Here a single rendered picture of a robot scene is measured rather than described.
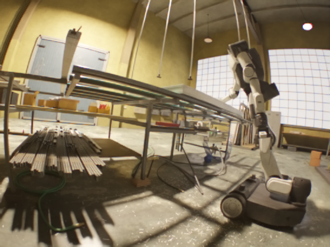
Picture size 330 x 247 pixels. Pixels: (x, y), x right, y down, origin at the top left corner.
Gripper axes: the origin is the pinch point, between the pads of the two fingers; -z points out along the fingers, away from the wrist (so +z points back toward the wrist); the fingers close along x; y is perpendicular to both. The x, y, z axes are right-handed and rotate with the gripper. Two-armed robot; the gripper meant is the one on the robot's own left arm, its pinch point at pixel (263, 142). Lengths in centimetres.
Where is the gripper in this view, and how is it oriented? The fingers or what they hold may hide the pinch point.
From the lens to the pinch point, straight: 98.0
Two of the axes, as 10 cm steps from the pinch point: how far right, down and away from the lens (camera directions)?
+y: -5.1, -1.9, -8.4
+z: 0.1, -9.8, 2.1
